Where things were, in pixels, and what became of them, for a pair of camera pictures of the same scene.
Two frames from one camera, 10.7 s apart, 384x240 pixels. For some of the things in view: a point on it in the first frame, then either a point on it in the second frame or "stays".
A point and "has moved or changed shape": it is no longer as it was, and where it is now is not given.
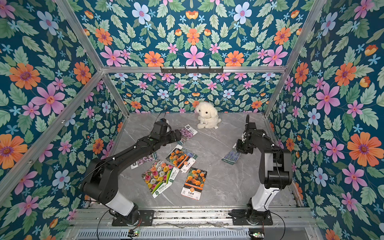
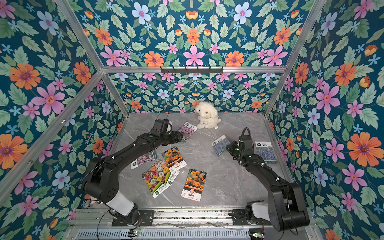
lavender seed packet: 231,156 has moved or changed shape
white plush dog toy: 208,115 stays
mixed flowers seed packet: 159,176 stays
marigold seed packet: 194,183 stays
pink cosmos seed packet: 186,133 has moved or changed shape
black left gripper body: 170,138 stays
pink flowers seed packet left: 153,157 stays
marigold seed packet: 181,159 has moved or changed shape
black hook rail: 191,70 stays
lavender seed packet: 189,153 to 220,144
